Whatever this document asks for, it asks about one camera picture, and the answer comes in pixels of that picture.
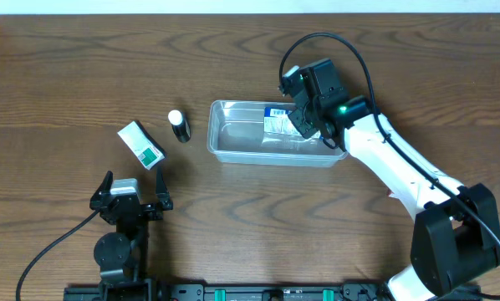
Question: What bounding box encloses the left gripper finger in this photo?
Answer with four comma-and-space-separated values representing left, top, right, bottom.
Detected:
93, 171, 113, 202
156, 166, 171, 205

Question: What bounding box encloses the blue KoolFever box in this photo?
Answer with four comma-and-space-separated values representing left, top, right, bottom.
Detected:
263, 107, 321, 143

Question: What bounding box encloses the clear plastic container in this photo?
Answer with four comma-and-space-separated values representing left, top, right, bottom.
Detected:
207, 99, 347, 167

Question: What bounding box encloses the dark bottle white cap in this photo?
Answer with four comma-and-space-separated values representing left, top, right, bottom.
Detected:
167, 110, 191, 143

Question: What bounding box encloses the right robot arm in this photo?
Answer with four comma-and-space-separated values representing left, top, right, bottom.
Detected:
279, 59, 500, 300

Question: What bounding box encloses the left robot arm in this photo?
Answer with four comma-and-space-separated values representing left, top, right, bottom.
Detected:
89, 168, 173, 300

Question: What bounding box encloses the white green Panadol box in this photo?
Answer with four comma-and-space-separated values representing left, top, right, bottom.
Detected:
117, 121, 166, 170

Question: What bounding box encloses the left black cable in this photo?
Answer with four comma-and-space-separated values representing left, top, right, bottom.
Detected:
15, 208, 103, 301

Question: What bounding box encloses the black cable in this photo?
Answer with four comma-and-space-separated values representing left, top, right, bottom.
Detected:
278, 32, 500, 300
15, 208, 103, 301

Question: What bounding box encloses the right black cable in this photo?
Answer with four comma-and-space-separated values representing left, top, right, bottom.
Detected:
278, 32, 500, 300

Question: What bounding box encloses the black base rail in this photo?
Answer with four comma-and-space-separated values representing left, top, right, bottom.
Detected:
63, 282, 484, 301

